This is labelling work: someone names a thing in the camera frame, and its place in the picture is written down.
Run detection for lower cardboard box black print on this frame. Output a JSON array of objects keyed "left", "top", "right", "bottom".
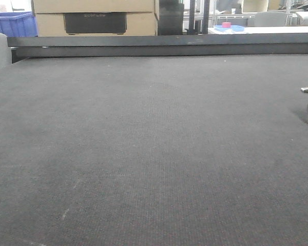
[{"left": 35, "top": 12, "right": 158, "bottom": 37}]

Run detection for upper cardboard box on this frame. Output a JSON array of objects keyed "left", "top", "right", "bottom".
[{"left": 32, "top": 0, "right": 159, "bottom": 13}]

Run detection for black cabinet background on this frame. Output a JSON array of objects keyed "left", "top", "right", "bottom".
[{"left": 158, "top": 0, "right": 184, "bottom": 36}]

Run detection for blue tray on table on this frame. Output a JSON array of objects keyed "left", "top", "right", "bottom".
[{"left": 214, "top": 25, "right": 245, "bottom": 32}]

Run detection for grey office chair background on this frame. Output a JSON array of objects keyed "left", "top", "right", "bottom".
[{"left": 247, "top": 11, "right": 286, "bottom": 27}]

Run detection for blue plastic crate background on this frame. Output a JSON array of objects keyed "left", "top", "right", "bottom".
[{"left": 0, "top": 12, "right": 38, "bottom": 37}]

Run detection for white background table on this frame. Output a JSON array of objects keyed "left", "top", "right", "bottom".
[{"left": 208, "top": 25, "right": 308, "bottom": 34}]

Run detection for black vertical post pair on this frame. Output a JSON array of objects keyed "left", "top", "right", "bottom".
[{"left": 186, "top": 0, "right": 210, "bottom": 35}]

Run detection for black conveyor side rail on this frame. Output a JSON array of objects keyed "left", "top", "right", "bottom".
[{"left": 7, "top": 33, "right": 308, "bottom": 63}]

